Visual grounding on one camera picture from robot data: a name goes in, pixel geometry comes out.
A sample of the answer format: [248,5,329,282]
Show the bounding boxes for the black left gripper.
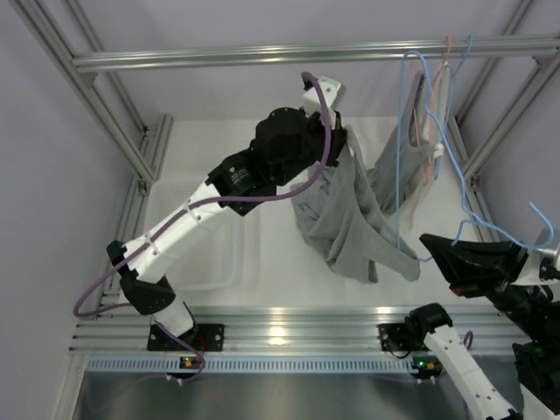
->
[275,108,352,187]

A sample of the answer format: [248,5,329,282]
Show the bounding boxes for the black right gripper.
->
[419,232,552,343]

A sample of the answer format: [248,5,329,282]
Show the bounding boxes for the blue wire hanger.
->
[429,36,473,180]
[398,50,557,251]

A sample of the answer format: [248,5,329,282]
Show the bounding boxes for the grey tank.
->
[314,129,420,284]
[367,72,438,228]

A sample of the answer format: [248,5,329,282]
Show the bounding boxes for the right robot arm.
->
[404,230,559,419]

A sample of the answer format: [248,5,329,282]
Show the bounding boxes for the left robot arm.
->
[107,108,347,350]

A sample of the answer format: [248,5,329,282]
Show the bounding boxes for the grey tank top on hanger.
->
[367,72,438,228]

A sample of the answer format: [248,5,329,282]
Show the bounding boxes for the white tank top on hanger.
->
[397,70,436,230]

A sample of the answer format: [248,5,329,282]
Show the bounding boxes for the grey clothes pile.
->
[291,167,345,267]

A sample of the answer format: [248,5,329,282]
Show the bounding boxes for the white plastic basket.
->
[143,177,244,292]

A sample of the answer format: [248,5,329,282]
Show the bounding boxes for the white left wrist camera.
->
[303,75,346,130]

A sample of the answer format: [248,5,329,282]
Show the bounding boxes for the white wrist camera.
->
[525,228,559,286]
[303,75,346,130]

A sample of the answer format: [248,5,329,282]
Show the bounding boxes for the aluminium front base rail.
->
[69,305,526,355]

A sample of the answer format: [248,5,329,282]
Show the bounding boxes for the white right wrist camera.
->
[525,228,559,286]

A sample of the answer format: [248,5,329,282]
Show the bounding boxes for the pink wire hanger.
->
[413,36,452,186]

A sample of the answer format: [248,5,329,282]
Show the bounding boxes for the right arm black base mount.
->
[378,323,425,353]

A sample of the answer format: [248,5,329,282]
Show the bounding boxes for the aluminium frame left struts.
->
[8,0,176,198]

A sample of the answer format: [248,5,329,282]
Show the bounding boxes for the aluminium frame struts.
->
[444,0,560,189]
[8,0,176,198]

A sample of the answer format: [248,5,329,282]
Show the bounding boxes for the aluminium frame right struts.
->
[444,0,560,189]

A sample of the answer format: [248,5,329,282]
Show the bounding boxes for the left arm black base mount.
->
[147,324,225,353]

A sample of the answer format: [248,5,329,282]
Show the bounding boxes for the aluminium hanging rail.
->
[72,34,559,74]

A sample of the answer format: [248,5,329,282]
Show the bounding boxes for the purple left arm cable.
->
[72,72,332,386]

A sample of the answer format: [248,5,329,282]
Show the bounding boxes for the slotted grey cable duct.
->
[86,355,418,374]

